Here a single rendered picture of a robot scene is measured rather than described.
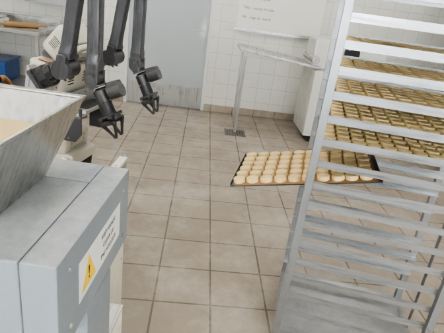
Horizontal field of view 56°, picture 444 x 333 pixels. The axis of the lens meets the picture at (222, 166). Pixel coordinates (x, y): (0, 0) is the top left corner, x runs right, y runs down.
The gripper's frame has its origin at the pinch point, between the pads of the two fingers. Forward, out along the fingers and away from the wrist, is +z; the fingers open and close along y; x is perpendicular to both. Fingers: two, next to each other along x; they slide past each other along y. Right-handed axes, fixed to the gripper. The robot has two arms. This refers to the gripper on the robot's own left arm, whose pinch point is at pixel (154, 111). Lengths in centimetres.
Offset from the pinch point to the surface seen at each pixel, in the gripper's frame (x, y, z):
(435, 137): -117, -44, 35
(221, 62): 43, 357, 2
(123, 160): -9, -63, 7
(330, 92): -86, -47, 8
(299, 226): -61, -46, 57
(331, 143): -82, -43, 27
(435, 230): -111, -44, 72
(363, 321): -74, -26, 124
